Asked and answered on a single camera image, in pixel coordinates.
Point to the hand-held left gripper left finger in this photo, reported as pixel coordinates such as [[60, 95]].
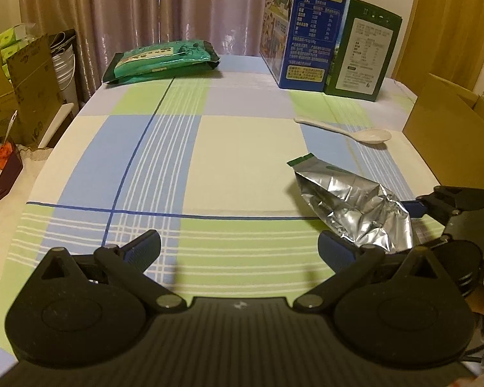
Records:
[[145, 246]]

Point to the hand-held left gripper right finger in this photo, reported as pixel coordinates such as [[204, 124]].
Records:
[[334, 248]]

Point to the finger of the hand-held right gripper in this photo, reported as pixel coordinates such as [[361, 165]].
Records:
[[414, 208], [441, 242]]

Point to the silver foil bag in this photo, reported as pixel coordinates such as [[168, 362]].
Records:
[[347, 201]]

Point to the large cardboard box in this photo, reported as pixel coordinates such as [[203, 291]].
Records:
[[443, 129]]

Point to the desktop with checked tablecloth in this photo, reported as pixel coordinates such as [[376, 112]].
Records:
[[226, 169]]

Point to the white plastic spoon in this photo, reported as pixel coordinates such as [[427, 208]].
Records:
[[371, 135]]

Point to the white board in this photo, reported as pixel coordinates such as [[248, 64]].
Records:
[[56, 125]]

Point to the dark red box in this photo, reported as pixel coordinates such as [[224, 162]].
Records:
[[2, 185]]

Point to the green carton box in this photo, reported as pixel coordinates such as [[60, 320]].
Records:
[[363, 56]]

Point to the orange small item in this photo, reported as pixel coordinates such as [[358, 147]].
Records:
[[4, 154]]

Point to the green tea packet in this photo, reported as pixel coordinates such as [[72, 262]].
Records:
[[145, 76], [165, 54]]

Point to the tall brown cardboard box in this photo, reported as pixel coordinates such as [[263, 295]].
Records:
[[34, 92]]

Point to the white bucket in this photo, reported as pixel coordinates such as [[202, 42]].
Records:
[[66, 72]]

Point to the yellow curtain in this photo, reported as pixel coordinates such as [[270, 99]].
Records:
[[447, 20]]

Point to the blue milk carton box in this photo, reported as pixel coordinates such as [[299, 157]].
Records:
[[310, 32]]

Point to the pink shiny curtain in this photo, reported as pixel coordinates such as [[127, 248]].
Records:
[[165, 4]]

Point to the green tissue packs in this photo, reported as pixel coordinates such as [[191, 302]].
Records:
[[12, 40]]

